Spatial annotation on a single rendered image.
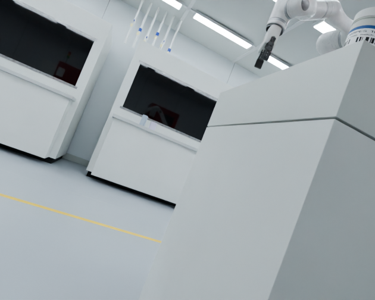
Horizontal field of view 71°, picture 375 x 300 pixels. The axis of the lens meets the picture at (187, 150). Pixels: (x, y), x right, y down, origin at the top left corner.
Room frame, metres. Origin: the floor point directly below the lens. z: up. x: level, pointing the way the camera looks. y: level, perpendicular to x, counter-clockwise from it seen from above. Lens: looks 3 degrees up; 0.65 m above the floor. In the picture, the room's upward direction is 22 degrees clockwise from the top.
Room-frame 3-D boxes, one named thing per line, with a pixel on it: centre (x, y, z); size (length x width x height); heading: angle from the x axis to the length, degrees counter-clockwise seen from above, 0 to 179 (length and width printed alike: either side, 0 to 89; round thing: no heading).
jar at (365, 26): (0.51, -0.25, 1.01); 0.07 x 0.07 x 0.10
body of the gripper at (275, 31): (1.12, -0.16, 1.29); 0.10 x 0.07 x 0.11; 1
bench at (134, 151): (4.08, 0.37, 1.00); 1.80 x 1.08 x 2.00; 106
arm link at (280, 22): (1.12, -0.16, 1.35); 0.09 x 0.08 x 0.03; 1
